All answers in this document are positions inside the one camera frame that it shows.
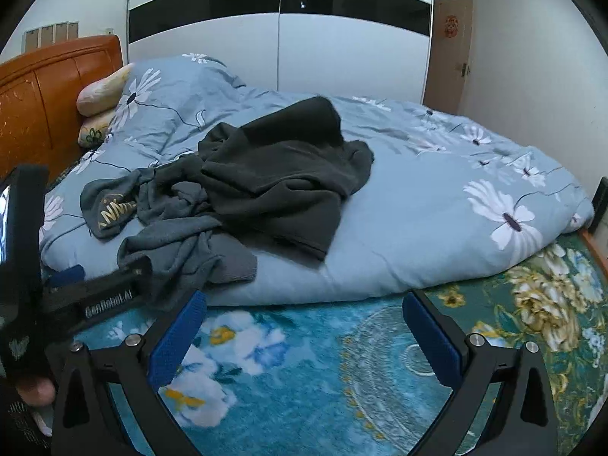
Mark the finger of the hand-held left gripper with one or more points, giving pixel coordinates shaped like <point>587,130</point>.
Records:
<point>66,276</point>

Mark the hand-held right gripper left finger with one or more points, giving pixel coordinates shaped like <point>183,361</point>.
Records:
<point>175,342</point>

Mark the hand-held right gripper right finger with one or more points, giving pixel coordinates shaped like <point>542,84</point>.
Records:
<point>433,342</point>

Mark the dark grey sweatshirt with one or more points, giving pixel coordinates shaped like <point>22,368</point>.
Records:
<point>285,185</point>

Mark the person's left hand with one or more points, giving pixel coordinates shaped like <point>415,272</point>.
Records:
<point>35,390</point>

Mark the grey garment with gold print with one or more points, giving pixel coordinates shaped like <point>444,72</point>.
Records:
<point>166,242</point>

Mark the blue floral duvet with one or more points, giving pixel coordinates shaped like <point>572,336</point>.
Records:
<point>427,228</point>

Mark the teal floral bed sheet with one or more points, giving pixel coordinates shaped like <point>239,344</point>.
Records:
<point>304,380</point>

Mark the cream floral pillow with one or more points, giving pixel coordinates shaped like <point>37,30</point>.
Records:
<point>94,130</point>
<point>102,92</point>

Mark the wooden bed headboard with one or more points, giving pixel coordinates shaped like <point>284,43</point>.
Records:
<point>42,104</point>

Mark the tan wooden door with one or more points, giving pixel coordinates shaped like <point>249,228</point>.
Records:
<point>446,66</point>

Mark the white wardrobe with black stripe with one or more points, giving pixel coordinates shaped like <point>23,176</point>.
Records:
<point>332,52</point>

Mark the red door ornament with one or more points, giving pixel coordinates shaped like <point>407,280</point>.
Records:
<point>451,26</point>

